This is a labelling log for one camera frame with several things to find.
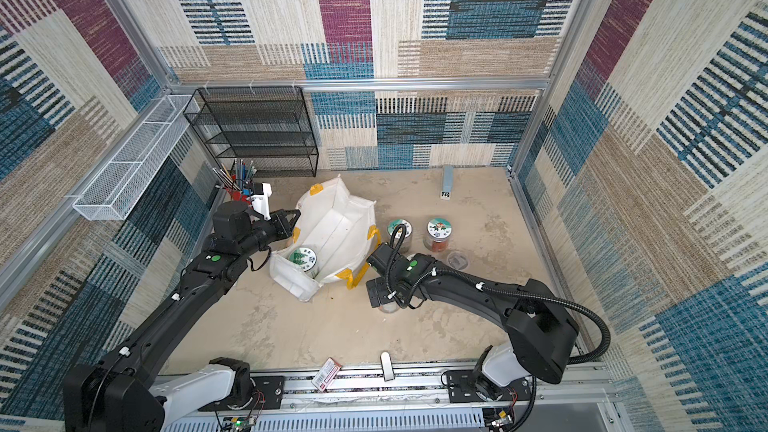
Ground grey stapler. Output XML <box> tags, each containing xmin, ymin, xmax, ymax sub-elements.
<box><xmin>440</xmin><ymin>165</ymin><xmax>454</xmax><ymax>200</ymax></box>

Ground red pen cup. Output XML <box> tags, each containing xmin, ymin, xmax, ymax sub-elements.
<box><xmin>226</xmin><ymin>188</ymin><xmax>252</xmax><ymax>203</ymax></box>

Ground black corrugated cable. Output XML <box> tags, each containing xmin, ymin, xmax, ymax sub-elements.
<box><xmin>383</xmin><ymin>223</ymin><xmax>612</xmax><ymax>432</ymax></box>

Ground red white card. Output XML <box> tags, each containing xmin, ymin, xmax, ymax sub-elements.
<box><xmin>311</xmin><ymin>357</ymin><xmax>342</xmax><ymax>392</ymax></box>

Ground seed jar red contents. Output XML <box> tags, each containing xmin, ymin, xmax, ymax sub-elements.
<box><xmin>424</xmin><ymin>217</ymin><xmax>453</xmax><ymax>253</ymax></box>

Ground small orange seed jar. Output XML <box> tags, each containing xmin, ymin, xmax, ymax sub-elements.
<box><xmin>446</xmin><ymin>250</ymin><xmax>469</xmax><ymax>271</ymax></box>

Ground seed jar green label lid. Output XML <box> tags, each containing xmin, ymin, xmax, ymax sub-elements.
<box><xmin>387</xmin><ymin>218</ymin><xmax>413</xmax><ymax>253</ymax></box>

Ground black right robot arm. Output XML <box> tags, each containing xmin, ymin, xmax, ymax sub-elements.
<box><xmin>366</xmin><ymin>244</ymin><xmax>581</xmax><ymax>400</ymax></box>

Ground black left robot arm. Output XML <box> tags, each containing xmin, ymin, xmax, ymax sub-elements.
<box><xmin>63</xmin><ymin>201</ymin><xmax>301</xmax><ymax>431</ymax></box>

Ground white clip on rail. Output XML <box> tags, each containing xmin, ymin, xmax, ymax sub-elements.
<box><xmin>380</xmin><ymin>351</ymin><xmax>395</xmax><ymax>382</ymax></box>

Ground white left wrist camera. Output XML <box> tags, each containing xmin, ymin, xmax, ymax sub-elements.
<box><xmin>250</xmin><ymin>182</ymin><xmax>272</xmax><ymax>220</ymax></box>

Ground pens in cup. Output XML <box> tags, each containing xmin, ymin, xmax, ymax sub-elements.
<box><xmin>212</xmin><ymin>159</ymin><xmax>257</xmax><ymax>195</ymax></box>

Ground white wire wall basket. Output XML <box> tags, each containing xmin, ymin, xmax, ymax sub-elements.
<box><xmin>73</xmin><ymin>95</ymin><xmax>191</xmax><ymax>221</ymax></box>

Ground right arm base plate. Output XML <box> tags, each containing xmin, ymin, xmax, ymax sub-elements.
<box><xmin>440</xmin><ymin>369</ymin><xmax>531</xmax><ymax>403</ymax></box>

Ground white canvas bag yellow handles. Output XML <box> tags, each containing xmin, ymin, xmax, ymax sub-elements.
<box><xmin>268</xmin><ymin>176</ymin><xmax>382</xmax><ymax>302</ymax></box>

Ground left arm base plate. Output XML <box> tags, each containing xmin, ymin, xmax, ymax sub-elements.
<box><xmin>199</xmin><ymin>375</ymin><xmax>286</xmax><ymax>413</ymax></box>

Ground black mesh shelf rack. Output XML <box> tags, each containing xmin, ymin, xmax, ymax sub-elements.
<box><xmin>183</xmin><ymin>86</ymin><xmax>319</xmax><ymax>178</ymax></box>

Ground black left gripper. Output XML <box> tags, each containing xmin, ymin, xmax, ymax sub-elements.
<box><xmin>238</xmin><ymin>208</ymin><xmax>302</xmax><ymax>261</ymax></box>

